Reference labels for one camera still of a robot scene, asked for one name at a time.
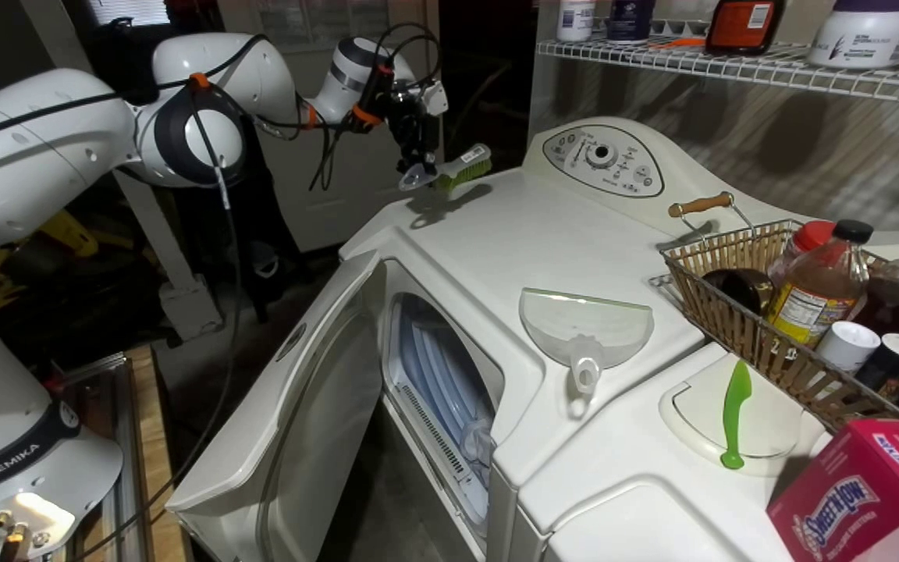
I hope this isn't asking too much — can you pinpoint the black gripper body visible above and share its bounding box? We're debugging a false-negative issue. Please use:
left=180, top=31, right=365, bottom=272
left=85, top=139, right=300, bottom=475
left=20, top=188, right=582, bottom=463
left=368, top=60, right=443, bottom=156

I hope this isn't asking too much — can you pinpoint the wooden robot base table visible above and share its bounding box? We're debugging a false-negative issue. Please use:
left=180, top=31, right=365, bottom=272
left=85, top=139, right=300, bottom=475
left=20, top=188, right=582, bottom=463
left=70, top=341, right=196, bottom=562

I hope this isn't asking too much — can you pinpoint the white washing machine open door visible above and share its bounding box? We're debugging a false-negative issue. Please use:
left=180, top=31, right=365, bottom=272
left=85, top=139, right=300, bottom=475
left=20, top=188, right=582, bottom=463
left=166, top=112, right=774, bottom=562

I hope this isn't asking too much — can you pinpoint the white laundry machine closed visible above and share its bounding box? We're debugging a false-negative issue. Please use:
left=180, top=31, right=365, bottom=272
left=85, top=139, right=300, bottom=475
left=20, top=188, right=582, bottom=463
left=489, top=341, right=899, bottom=562

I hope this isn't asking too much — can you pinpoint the tall white plastic bottle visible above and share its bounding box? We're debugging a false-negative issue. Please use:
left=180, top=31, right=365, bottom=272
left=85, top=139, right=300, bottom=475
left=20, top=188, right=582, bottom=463
left=555, top=0, right=598, bottom=47

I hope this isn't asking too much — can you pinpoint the white detergent scoop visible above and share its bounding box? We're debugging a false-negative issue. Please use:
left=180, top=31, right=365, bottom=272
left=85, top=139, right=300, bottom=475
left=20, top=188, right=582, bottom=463
left=518, top=285, right=657, bottom=423

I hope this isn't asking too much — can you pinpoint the dark blue jar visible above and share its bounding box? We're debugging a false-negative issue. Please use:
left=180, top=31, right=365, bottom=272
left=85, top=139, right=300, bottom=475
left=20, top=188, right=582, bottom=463
left=606, top=0, right=660, bottom=44

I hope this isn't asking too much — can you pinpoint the black round lid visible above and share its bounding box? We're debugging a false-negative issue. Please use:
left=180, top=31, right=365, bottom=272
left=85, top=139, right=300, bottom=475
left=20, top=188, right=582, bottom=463
left=699, top=266, right=771, bottom=318

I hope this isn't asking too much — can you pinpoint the yellow tool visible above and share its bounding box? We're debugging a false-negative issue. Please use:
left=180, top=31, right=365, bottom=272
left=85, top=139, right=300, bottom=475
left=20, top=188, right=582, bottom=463
left=0, top=208, right=99, bottom=308

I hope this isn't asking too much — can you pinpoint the wicker basket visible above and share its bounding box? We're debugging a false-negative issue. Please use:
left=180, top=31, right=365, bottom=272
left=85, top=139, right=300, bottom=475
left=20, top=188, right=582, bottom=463
left=653, top=214, right=899, bottom=434

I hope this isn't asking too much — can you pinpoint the red capped bottle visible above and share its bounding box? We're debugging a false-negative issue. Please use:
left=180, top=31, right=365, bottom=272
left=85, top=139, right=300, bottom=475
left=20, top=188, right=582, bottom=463
left=786, top=220, right=840, bottom=262

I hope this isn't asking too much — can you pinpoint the amber bottle yellow label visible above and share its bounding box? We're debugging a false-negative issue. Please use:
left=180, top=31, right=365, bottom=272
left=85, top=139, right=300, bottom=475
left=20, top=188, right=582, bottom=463
left=761, top=214, right=878, bottom=350

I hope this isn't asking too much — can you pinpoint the white jar dark lid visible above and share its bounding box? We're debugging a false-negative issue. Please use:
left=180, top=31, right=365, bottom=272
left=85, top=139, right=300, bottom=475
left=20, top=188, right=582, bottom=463
left=809, top=0, right=899, bottom=73

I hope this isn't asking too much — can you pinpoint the small white capped bottle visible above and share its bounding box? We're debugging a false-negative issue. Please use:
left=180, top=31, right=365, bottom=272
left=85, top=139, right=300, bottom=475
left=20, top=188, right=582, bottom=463
left=811, top=318, right=886, bottom=377

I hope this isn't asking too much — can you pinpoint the small black capped bottle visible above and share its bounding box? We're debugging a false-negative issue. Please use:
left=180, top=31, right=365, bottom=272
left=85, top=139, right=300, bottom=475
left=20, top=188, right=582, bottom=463
left=854, top=332, right=899, bottom=398

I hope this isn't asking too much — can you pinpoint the pink cardboard box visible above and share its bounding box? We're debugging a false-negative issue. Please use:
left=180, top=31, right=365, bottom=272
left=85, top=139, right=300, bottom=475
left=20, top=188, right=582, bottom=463
left=765, top=414, right=899, bottom=562

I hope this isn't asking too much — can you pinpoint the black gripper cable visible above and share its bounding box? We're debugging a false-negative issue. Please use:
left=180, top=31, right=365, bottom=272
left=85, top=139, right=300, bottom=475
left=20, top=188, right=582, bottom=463
left=307, top=20, right=443, bottom=198

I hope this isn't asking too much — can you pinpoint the white support post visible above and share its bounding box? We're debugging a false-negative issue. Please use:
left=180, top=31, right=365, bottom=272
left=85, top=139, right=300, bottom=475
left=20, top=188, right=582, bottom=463
left=115, top=170, right=225, bottom=345

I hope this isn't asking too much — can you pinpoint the small wooden handle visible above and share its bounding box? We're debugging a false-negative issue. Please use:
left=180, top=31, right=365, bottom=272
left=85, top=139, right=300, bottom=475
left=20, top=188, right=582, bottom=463
left=665, top=188, right=737, bottom=222

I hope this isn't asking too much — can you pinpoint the white wire shelf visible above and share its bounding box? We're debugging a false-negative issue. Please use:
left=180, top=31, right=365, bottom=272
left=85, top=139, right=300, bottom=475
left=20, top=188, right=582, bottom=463
left=534, top=39, right=899, bottom=112

